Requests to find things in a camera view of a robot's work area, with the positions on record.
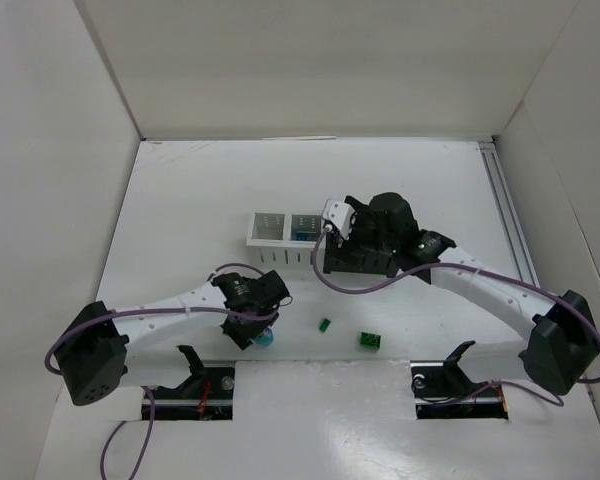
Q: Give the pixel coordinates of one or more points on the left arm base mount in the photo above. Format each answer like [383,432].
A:
[205,394]

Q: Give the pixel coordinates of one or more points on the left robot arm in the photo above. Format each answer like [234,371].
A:
[104,349]

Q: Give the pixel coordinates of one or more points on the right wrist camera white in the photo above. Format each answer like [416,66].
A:
[338,216]

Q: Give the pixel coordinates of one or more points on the aluminium rail right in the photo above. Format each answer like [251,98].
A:
[509,218]

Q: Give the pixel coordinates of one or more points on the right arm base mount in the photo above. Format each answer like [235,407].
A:
[442,390]

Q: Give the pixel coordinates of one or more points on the teal printed oval lego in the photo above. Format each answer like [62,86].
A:
[264,338]

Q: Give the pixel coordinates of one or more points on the white double bin container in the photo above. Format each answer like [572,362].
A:
[270,244]

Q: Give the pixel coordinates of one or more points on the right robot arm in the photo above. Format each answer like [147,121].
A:
[557,340]

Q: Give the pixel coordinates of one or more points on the black double bin container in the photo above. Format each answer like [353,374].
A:
[345,257]

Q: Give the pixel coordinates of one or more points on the green lego brick right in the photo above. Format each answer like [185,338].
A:
[370,341]

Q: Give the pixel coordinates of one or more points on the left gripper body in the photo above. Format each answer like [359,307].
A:
[243,331]

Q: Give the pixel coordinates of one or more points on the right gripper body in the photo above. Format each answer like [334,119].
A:
[358,262]

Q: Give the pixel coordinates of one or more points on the small green lego plate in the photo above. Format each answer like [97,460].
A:
[324,325]

